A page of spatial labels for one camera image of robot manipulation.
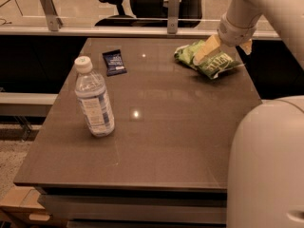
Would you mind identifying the metal panel bracket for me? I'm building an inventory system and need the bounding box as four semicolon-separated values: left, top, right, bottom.
167;0;180;34
39;0;63;31

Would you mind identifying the clear plastic water bottle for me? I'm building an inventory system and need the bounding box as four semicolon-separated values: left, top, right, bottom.
74;56;115;137

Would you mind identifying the dark blue snack packet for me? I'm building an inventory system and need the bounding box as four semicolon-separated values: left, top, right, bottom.
103;49;127;76

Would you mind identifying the black office chair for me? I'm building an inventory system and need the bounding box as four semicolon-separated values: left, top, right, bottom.
96;0;202;28

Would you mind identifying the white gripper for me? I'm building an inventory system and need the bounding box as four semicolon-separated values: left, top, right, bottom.
193;13;257;66

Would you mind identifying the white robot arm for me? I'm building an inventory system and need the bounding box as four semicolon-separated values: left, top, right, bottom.
218;0;304;228

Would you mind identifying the cardboard box under table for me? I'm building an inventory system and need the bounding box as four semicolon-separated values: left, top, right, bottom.
0;186;51;227

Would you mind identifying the centre metal panel bracket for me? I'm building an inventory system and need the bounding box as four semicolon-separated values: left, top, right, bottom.
167;0;180;34

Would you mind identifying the glass divider panel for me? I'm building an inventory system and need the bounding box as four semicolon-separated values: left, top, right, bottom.
0;0;286;32

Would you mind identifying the left metal panel bracket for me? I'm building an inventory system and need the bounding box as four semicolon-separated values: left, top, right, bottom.
39;0;63;31

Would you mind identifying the green jalapeno chip bag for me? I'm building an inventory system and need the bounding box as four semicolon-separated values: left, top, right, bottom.
174;40;242;80

